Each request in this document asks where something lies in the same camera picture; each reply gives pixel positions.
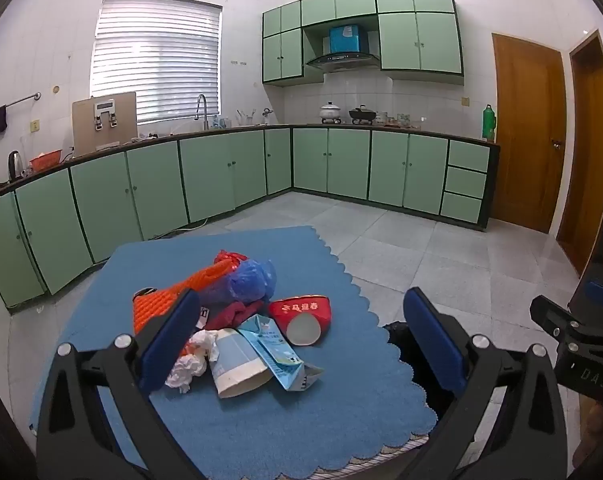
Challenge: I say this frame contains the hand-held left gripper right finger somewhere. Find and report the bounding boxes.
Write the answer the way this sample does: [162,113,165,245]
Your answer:
[403,287,569,480]

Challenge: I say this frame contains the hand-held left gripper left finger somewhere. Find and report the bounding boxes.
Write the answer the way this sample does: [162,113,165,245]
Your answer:
[36,287,207,480]

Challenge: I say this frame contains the black waste bin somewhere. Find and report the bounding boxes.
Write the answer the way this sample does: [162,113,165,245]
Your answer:
[381,321,482,426]

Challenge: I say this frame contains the white tissue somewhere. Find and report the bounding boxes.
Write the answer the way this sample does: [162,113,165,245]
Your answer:
[165,330,221,394]

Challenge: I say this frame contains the orange foam fruit net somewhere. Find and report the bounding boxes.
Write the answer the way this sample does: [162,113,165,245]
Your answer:
[132,258,237,336]

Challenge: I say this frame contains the dark red cloth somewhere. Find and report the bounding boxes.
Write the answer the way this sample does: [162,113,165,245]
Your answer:
[204,300,264,331]

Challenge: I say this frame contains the grey-blue paper cup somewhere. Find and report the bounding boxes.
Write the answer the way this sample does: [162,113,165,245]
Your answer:
[208,328,272,400]

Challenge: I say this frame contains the blue plastic bag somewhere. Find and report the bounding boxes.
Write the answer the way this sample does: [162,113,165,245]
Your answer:
[221,258,277,306]

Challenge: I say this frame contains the light blue drink carton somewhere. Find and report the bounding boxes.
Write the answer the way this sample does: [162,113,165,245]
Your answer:
[238,314,325,392]

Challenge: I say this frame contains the red paper bowl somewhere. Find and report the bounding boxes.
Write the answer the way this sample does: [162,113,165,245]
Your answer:
[268,296,332,347]

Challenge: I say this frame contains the person's right hand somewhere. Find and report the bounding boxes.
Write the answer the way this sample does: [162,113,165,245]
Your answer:
[573,400,603,468]

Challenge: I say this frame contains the striped tablecloth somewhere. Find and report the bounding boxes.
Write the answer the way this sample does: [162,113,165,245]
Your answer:
[321,435,429,476]

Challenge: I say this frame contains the blue scalloped table mat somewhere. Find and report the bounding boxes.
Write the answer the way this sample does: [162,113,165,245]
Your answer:
[28,225,439,476]

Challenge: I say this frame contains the green lower kitchen cabinets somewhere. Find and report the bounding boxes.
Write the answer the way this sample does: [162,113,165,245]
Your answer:
[0,125,501,311]

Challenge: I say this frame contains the wooden door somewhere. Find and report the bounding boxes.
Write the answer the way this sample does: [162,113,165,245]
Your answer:
[491,32,567,235]

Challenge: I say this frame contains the red plastic basket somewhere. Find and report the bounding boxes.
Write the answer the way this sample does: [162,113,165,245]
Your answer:
[29,150,63,172]

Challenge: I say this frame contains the cardboard box with purifier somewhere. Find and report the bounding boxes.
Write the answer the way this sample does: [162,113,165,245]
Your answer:
[72,91,138,157]

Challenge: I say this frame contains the group of small jars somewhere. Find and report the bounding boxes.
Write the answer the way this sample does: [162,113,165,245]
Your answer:
[376,110,412,128]

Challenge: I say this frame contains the black wok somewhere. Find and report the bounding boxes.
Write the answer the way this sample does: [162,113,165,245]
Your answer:
[349,105,377,126]

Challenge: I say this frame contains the white window blind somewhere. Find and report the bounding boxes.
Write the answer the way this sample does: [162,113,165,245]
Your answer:
[90,0,223,125]

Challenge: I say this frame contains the range hood with blue film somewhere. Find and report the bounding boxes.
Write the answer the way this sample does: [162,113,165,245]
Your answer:
[305,25,382,72]

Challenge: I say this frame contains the metal towel rail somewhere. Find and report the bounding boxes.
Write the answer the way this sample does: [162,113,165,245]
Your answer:
[0,92,42,121]

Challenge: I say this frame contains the green upper wall cabinets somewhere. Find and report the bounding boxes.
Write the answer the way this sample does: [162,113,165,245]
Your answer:
[261,0,465,87]

